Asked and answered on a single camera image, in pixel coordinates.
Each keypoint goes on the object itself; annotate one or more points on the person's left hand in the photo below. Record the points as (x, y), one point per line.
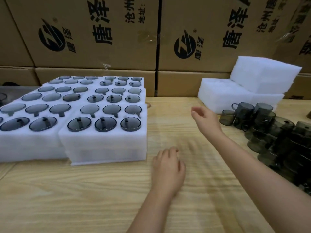
(168, 172)

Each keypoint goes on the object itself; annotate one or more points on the person's right hand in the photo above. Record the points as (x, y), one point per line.
(207, 121)

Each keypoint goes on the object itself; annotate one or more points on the stack of white foam trays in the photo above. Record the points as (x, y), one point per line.
(218, 94)

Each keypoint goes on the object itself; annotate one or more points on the pile of smoky glass mugs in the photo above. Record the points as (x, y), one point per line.
(267, 133)

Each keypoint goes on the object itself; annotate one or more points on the dark mugs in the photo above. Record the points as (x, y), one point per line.
(2, 97)

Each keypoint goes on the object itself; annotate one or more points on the person's left forearm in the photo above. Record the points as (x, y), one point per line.
(150, 215)

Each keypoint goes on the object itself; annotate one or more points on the person's right forearm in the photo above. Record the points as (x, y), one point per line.
(267, 179)

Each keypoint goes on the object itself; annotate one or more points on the stainless steel table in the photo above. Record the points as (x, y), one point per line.
(19, 90)

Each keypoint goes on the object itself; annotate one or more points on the black round object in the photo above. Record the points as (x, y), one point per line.
(9, 84)

